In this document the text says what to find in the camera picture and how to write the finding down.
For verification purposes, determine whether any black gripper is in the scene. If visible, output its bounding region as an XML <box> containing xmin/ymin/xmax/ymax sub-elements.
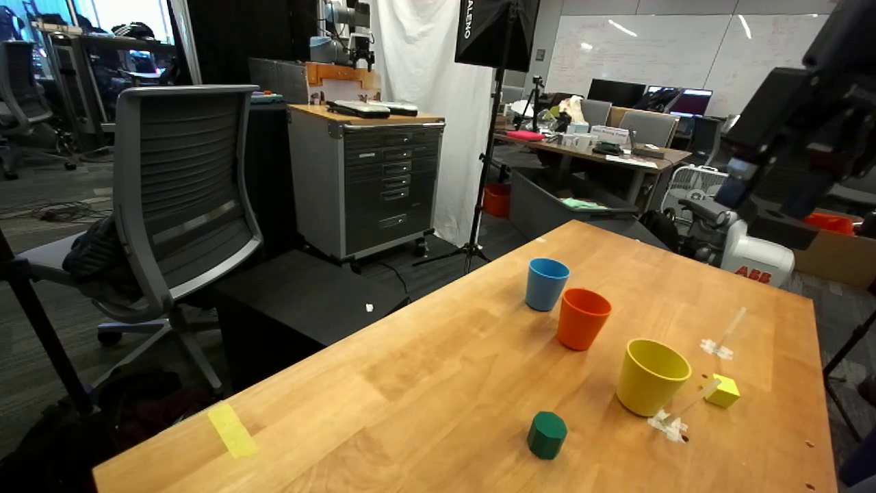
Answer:
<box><xmin>724</xmin><ymin>63</ymin><xmax>829</xmax><ymax>166</ymax></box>

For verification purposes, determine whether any orange plastic cup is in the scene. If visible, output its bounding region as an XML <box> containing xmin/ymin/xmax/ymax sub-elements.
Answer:
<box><xmin>557</xmin><ymin>284</ymin><xmax>617</xmax><ymax>353</ymax></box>

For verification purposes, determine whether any yellow plastic cup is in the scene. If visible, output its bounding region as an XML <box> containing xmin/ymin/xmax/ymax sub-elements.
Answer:
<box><xmin>613</xmin><ymin>336</ymin><xmax>697</xmax><ymax>422</ymax></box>

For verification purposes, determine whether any white ABB robot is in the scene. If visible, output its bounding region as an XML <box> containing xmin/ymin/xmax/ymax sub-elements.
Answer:
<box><xmin>675</xmin><ymin>195</ymin><xmax>799</xmax><ymax>286</ymax></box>

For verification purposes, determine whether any dark computer monitor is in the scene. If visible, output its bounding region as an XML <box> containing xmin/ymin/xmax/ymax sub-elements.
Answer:
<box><xmin>587</xmin><ymin>75</ymin><xmax>649</xmax><ymax>110</ymax></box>

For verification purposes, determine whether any brown cardboard box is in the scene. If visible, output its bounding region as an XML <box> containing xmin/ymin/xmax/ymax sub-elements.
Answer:
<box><xmin>791</xmin><ymin>227</ymin><xmax>876</xmax><ymax>292</ymax></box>

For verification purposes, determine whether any cluttered wooden office desk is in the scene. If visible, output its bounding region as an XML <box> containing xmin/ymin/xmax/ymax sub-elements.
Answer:
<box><xmin>497</xmin><ymin>122</ymin><xmax>692</xmax><ymax>219</ymax></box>

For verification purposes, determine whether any white plastic piece with stick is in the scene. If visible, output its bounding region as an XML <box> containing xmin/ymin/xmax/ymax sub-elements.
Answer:
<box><xmin>699</xmin><ymin>303</ymin><xmax>751</xmax><ymax>363</ymax></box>

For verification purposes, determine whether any yellow cube block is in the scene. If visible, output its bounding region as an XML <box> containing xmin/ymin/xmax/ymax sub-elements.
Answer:
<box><xmin>702</xmin><ymin>370</ymin><xmax>744</xmax><ymax>410</ymax></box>

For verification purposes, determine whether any blue plastic cup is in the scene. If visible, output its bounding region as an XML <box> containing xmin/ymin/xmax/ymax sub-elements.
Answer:
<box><xmin>523</xmin><ymin>255</ymin><xmax>573</xmax><ymax>315</ymax></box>

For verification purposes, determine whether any black light stand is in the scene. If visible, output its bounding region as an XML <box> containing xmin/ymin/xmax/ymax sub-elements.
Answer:
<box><xmin>415</xmin><ymin>0</ymin><xmax>519</xmax><ymax>269</ymax></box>

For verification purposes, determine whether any red bin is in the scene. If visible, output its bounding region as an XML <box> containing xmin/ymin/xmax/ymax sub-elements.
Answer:
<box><xmin>480</xmin><ymin>177</ymin><xmax>516</xmax><ymax>221</ymax></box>

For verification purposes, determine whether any black softbox light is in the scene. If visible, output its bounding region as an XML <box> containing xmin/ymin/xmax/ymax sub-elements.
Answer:
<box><xmin>453</xmin><ymin>0</ymin><xmax>543</xmax><ymax>75</ymax></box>

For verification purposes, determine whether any white plastic jack piece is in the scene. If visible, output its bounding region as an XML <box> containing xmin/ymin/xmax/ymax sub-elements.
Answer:
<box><xmin>646</xmin><ymin>407</ymin><xmax>692</xmax><ymax>445</ymax></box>

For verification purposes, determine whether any white hanging curtain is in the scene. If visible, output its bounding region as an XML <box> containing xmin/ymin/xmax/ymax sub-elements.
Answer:
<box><xmin>368</xmin><ymin>0</ymin><xmax>501</xmax><ymax>248</ymax></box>

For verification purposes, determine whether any green cylinder block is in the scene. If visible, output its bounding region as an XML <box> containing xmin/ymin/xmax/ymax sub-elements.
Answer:
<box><xmin>527</xmin><ymin>407</ymin><xmax>569</xmax><ymax>463</ymax></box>

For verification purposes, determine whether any grey drawer cabinet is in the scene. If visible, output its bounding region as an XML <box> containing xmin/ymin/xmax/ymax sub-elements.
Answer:
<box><xmin>289</xmin><ymin>100</ymin><xmax>450</xmax><ymax>264</ymax></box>

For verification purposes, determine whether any black keyboard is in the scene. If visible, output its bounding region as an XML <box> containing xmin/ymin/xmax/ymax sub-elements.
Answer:
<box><xmin>327</xmin><ymin>96</ymin><xmax>395</xmax><ymax>121</ymax></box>

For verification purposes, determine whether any black hanging curtain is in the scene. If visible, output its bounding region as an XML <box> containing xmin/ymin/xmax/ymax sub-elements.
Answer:
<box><xmin>186</xmin><ymin>0</ymin><xmax>324</xmax><ymax>90</ymax></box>

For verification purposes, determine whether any grey mesh office chair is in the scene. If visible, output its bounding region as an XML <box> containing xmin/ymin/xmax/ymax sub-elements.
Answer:
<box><xmin>12</xmin><ymin>82</ymin><xmax>269</xmax><ymax>393</ymax></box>

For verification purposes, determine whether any dark bag on chair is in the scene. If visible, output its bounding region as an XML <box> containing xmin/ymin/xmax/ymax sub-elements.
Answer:
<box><xmin>61</xmin><ymin>216</ymin><xmax>144</xmax><ymax>305</ymax></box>

